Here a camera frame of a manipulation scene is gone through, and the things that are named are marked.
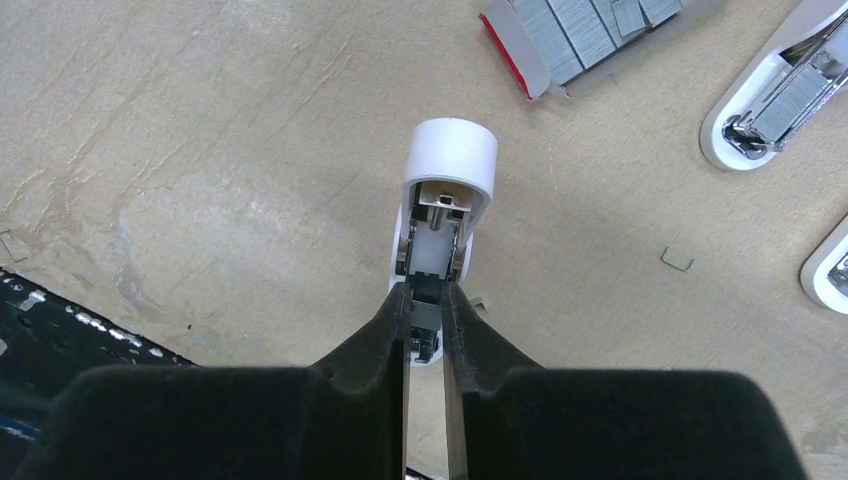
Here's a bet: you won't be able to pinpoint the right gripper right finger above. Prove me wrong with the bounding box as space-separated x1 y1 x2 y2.
441 283 806 479

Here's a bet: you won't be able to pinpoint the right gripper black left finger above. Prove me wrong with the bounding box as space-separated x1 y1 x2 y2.
15 283 412 479

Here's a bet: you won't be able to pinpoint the pink and white stapler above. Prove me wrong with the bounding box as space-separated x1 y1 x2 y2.
700 0 847 171

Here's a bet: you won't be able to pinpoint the staple strip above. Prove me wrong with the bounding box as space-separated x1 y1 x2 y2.
411 300 442 332

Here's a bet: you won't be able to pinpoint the single loose staple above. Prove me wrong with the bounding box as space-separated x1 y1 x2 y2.
659 246 695 273

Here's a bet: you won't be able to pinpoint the silver staple strips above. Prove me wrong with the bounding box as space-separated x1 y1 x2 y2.
510 0 683 87

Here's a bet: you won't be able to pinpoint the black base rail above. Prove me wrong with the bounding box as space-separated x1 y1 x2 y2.
1 269 192 478

